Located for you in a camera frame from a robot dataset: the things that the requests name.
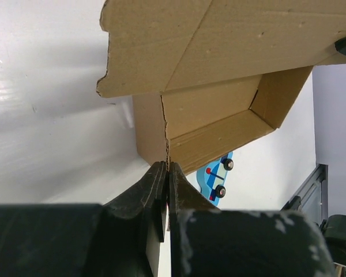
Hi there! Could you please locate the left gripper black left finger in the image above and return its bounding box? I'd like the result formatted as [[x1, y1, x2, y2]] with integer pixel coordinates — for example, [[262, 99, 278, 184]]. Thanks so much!
[[0, 162, 168, 276]]

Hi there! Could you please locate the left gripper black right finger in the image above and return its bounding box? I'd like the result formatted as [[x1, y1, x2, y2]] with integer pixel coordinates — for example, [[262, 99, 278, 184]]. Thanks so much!
[[168, 162, 334, 276]]

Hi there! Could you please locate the blue toy car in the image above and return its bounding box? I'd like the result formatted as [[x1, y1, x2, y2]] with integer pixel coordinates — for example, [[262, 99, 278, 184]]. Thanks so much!
[[196, 152, 234, 206]]

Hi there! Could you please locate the brown cardboard box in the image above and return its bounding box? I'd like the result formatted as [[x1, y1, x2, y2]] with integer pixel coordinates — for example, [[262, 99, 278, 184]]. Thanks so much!
[[96, 1, 346, 173]]

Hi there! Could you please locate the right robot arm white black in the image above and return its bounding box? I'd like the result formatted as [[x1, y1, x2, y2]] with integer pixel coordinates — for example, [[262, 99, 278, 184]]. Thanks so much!
[[317, 37, 346, 266]]

